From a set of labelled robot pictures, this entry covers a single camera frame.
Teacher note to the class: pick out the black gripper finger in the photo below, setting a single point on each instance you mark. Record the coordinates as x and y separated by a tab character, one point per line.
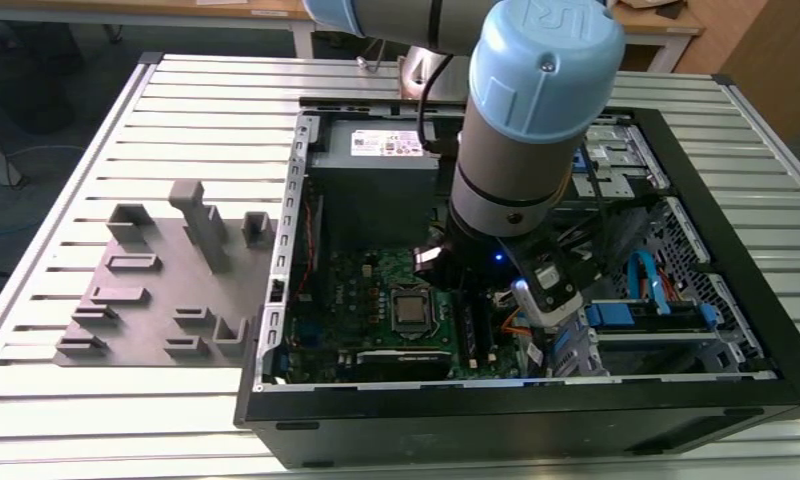
427	260

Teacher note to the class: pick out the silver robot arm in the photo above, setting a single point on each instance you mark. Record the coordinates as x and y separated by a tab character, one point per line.
527	150

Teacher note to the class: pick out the black RAM slot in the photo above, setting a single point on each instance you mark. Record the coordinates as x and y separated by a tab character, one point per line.
458	325

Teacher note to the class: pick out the silver CPU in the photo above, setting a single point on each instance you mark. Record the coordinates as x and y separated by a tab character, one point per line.
412	307

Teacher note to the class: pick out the green motherboard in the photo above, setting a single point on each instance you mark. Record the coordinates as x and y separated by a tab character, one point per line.
360	280

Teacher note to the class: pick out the CPU socket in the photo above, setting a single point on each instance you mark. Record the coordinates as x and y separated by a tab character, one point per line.
400	331

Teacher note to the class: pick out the grey power supply unit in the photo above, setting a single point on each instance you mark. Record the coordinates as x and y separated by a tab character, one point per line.
367	200

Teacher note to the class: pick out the black graphics card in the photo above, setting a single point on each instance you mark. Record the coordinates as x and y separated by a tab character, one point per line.
407	357

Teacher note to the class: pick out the hard disk in blue carrier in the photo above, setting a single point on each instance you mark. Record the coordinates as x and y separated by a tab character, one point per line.
610	312

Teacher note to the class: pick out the blue plastic drive latch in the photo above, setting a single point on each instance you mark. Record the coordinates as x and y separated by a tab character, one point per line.
578	162

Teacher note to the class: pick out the black PC case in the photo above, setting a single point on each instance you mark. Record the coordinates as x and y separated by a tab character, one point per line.
440	425

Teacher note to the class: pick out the metal disk bay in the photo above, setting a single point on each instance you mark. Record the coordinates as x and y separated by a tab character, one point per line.
667	342

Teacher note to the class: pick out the grey parts rack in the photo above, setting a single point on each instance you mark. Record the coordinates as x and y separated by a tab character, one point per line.
160	280

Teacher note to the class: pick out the wooden cabinet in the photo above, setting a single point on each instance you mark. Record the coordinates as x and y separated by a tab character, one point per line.
774	60

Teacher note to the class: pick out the black office chair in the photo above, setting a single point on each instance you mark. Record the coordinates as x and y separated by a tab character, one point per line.
13	75

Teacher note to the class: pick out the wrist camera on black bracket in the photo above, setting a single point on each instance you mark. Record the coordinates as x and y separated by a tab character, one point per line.
550	305

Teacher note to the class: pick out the wooden desk with white frame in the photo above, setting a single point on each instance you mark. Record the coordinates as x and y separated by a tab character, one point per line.
647	30

